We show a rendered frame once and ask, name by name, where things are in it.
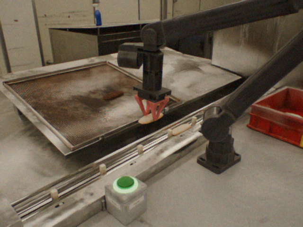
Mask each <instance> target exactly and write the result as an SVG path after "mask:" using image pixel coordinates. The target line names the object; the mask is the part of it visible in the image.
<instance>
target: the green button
mask: <svg viewBox="0 0 303 227"><path fill-rule="evenodd" d="M116 184H117V187H118V188H119V189H122V190H127V189H130V188H132V187H133V186H134V179H133V178H131V177H129V176H122V177H120V178H119V179H118V180H117V182H116Z"/></svg>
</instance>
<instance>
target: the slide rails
mask: <svg viewBox="0 0 303 227"><path fill-rule="evenodd" d="M203 114H204V112H202V113H200V114H198V115H196V116H194V117H196V119H199V118H201V117H203ZM191 122H192V118H190V119H188V120H186V121H184V122H182V123H181V124H179V125H177V126H175V127H173V128H171V130H173V129H174V128H176V127H178V126H180V125H182V124H190V123H191ZM200 122H202V120H200V121H198V122H196V123H195V124H193V125H191V127H193V126H194V125H196V124H198V123H200ZM167 135H168V131H165V132H164V133H162V134H160V135H158V136H156V137H154V138H152V139H150V140H148V141H146V142H144V143H142V144H141V145H143V149H144V148H146V147H147V146H149V145H151V144H153V143H155V142H157V141H159V140H161V139H162V138H165V137H166V136H167ZM175 136H177V135H173V136H172V137H170V138H168V139H166V140H164V141H163V142H161V143H159V144H157V145H155V146H153V147H152V148H150V149H148V150H146V151H144V152H143V153H141V154H139V155H137V156H135V157H133V158H131V159H129V160H128V161H126V162H124V163H121V164H120V165H118V166H116V167H115V168H113V169H111V170H109V171H107V172H105V173H104V174H102V175H100V176H98V177H96V178H95V179H93V180H91V181H89V182H87V183H85V184H84V185H82V186H81V187H79V188H77V189H74V190H72V191H71V192H69V193H67V194H65V195H63V196H62V197H60V198H58V199H56V200H54V201H53V202H51V203H49V204H46V205H44V206H43V207H41V208H40V209H38V210H36V211H34V212H32V213H30V214H29V215H27V216H25V217H23V218H21V219H22V221H23V220H25V219H26V218H29V217H30V216H32V215H34V214H36V213H38V212H40V211H41V210H43V209H45V208H46V207H48V206H50V205H53V204H54V203H56V202H58V201H60V200H61V199H63V198H65V197H66V196H68V195H70V194H72V193H74V192H75V191H77V190H80V189H82V188H83V187H85V186H86V185H88V184H90V183H92V182H94V181H95V180H97V179H99V178H101V177H103V176H105V175H107V174H108V173H110V172H112V171H114V170H116V169H117V168H119V167H120V166H122V165H124V164H127V163H128V162H130V161H132V160H134V159H136V158H137V157H139V156H141V155H143V154H144V153H146V152H148V151H150V150H152V149H153V148H155V147H157V146H159V145H160V144H162V143H164V142H166V141H168V140H170V139H171V138H173V137H175ZM136 152H138V151H137V147H135V148H133V149H131V150H129V151H127V152H125V153H123V154H121V155H119V156H117V157H115V158H113V159H111V160H110V161H107V162H105V163H104V164H105V165H106V168H108V167H110V166H112V165H114V164H115V163H118V162H120V161H121V160H123V159H125V158H127V157H129V156H131V155H133V154H134V153H136ZM99 172H100V168H99V166H97V167H95V168H93V169H91V170H89V171H87V172H85V173H83V174H82V175H80V176H78V177H76V178H74V179H72V180H70V181H69V182H67V183H65V184H62V185H60V186H58V187H56V190H57V191H58V194H59V193H61V192H63V191H65V190H67V189H69V188H71V187H73V186H75V185H77V184H79V183H81V182H82V181H84V180H86V179H88V178H90V177H91V176H93V175H95V174H97V173H99ZM50 198H52V197H51V193H50V191H49V192H47V193H45V194H43V195H41V196H40V197H38V198H36V199H33V200H31V201H29V202H27V203H25V204H24V205H22V206H20V207H18V208H16V209H14V211H15V212H16V213H17V214H18V215H20V214H23V213H24V212H26V211H28V210H29V209H31V208H33V207H35V206H37V205H39V204H41V203H42V202H45V201H47V200H48V199H50Z"/></svg>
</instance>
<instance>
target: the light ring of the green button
mask: <svg viewBox="0 0 303 227"><path fill-rule="evenodd" d="M131 178H133V177H131ZM118 179H119V178H118ZM118 179H116V180H115V181H114V184H113V187H114V189H115V190H116V191H117V192H120V193H129V192H132V191H134V190H135V189H136V188H137V186H138V182H137V180H136V179H135V178H133V179H134V186H133V187H132V188H130V189H127V190H122V189H119V188H118V187H117V185H116V182H117V180H118Z"/></svg>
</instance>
